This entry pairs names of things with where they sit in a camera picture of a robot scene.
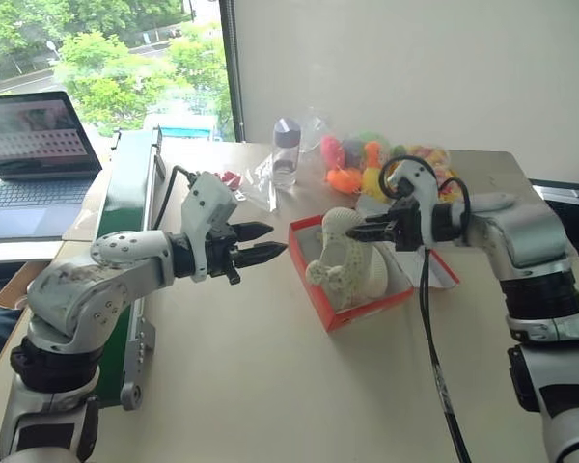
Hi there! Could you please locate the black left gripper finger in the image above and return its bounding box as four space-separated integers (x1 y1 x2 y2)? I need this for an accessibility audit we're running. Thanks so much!
234 221 275 243
234 242 290 270

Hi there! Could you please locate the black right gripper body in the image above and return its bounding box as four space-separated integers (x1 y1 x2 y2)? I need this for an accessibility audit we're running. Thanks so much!
389 196 426 253

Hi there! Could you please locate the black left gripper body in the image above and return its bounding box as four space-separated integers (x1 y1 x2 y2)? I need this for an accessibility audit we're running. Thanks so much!
205 224 243 286

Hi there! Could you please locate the white plush toy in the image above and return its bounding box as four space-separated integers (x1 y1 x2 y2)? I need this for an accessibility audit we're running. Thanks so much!
304 206 390 308

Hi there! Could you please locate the red cardboard shoebox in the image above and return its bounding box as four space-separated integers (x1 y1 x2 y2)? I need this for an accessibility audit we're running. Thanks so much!
288 214 462 334

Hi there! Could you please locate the clear plastic bag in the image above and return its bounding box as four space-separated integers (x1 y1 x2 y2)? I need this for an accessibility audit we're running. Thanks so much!
215 152 282 213

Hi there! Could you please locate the yellow plush toy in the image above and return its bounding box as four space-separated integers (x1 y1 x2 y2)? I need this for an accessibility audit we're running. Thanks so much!
360 142 392 202

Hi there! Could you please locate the orange plush toy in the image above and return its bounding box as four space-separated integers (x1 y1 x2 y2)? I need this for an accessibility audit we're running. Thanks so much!
326 165 364 195

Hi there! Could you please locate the clear bag of plush toys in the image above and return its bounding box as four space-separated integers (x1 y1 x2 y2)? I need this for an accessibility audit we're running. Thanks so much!
306 106 401 204

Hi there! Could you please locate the clear bag of colourful sweets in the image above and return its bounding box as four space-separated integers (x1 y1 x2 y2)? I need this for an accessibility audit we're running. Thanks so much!
402 143 457 204

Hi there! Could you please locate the clear bottle grey cap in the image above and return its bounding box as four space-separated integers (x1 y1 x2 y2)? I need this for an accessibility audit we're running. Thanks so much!
271 117 303 190

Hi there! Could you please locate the green plush toy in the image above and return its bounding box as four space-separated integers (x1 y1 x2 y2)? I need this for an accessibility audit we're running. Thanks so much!
355 127 390 147

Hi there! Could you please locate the pink plush toy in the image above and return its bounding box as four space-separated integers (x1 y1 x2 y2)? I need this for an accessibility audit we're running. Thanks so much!
319 135 343 169

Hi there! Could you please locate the green conveyor belt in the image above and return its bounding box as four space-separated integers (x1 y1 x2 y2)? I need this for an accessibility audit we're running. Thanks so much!
94 123 168 412

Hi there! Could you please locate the grey open laptop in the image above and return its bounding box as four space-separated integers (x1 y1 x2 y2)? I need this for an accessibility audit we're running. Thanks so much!
0 90 104 242

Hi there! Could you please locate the brown cardboard sheet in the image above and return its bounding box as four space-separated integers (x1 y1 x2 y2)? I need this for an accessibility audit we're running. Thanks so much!
0 259 65 311

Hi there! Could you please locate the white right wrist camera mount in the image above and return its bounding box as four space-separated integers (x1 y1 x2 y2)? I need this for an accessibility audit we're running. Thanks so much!
385 159 439 245

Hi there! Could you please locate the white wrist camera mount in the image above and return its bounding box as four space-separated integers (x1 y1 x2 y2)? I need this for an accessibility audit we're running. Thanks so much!
180 171 238 284
385 159 439 245

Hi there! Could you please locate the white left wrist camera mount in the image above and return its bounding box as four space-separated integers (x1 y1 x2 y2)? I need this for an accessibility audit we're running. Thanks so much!
180 171 238 284

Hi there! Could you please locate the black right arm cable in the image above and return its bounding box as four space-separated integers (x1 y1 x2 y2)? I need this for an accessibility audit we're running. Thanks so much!
378 155 475 463

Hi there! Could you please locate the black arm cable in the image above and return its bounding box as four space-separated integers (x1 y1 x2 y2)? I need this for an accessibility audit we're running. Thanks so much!
378 155 475 463
152 165 199 231

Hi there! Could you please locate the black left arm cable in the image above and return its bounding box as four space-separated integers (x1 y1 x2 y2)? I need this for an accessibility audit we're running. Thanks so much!
152 165 199 231

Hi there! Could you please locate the dark window frame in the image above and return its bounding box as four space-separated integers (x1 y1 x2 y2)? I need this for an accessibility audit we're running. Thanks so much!
219 0 248 144

